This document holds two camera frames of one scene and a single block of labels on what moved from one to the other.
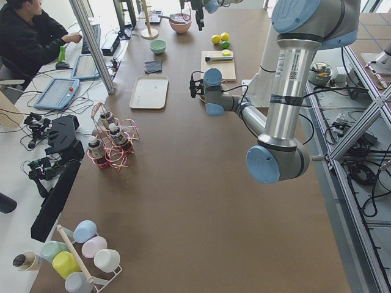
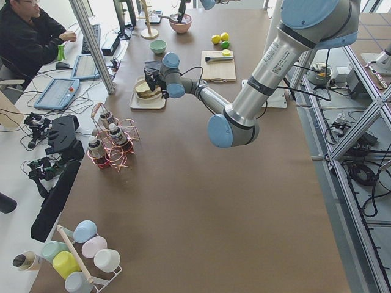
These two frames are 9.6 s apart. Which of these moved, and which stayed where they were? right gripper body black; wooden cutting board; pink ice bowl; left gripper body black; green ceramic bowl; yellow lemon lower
Moved: right gripper body black; left gripper body black
Stayed: wooden cutting board; pink ice bowl; green ceramic bowl; yellow lemon lower
